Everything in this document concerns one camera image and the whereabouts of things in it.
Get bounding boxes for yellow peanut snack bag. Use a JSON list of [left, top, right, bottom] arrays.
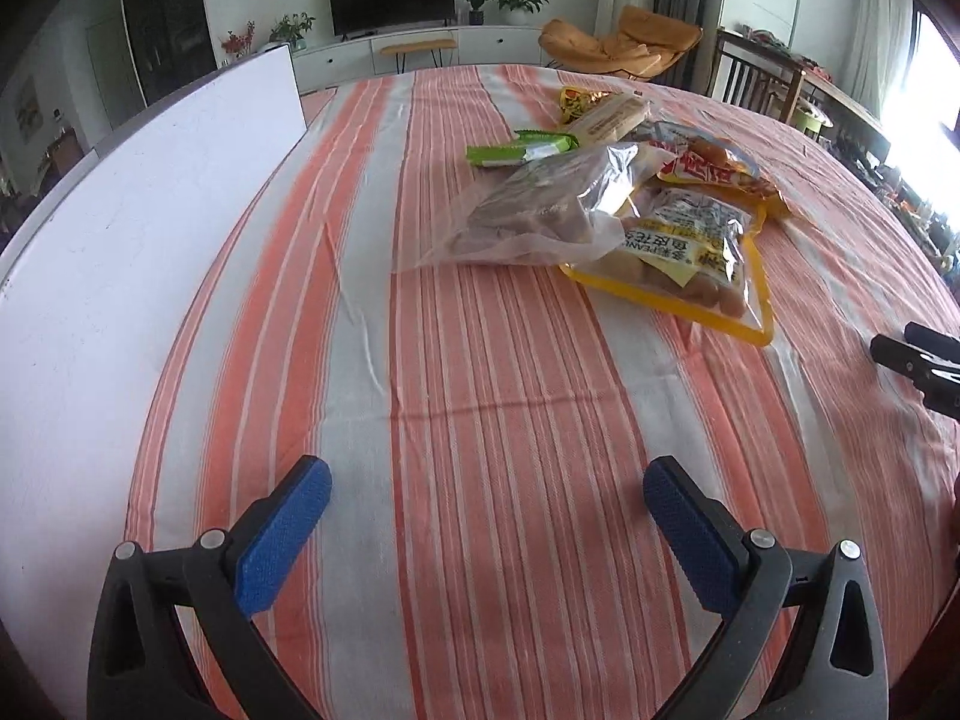
[[562, 185, 775, 346]]

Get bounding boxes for yellow red chicken feet bag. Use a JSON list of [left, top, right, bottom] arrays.
[[658, 138, 791, 220]]

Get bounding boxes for long cream biscuit pack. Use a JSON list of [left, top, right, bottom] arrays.
[[566, 94, 651, 148]]

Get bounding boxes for clear bag brown snacks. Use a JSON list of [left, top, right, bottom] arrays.
[[394, 142, 672, 273]]

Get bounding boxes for green wafer snack pack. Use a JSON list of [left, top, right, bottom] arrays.
[[466, 130, 579, 169]]

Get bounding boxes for orange dried meat bag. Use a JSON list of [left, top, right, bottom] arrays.
[[625, 119, 726, 158]]

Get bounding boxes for dark wooden dining chair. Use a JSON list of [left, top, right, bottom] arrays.
[[708, 29, 807, 124]]

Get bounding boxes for striped orange tablecloth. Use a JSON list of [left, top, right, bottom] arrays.
[[125, 65, 958, 718]]

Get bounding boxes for white cardboard box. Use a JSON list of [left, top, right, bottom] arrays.
[[2, 47, 306, 718]]

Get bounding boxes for orange lounge chair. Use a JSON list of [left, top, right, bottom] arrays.
[[539, 5, 703, 82]]

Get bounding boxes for small yellow snack bag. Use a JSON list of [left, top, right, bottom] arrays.
[[558, 86, 612, 125]]

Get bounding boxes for small potted plant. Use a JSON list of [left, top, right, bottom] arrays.
[[464, 0, 487, 26]]

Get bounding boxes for wooden bench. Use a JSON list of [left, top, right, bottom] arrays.
[[379, 37, 459, 73]]

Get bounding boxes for red flower vase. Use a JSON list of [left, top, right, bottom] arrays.
[[220, 21, 256, 64]]

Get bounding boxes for white tv cabinet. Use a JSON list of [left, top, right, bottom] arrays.
[[291, 25, 550, 94]]

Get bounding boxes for green plant by vase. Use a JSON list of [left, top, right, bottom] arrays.
[[268, 11, 316, 50]]

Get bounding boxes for black display cabinet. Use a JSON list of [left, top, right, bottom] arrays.
[[122, 0, 217, 106]]

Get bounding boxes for framed wall painting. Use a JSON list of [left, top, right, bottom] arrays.
[[13, 76, 44, 143]]

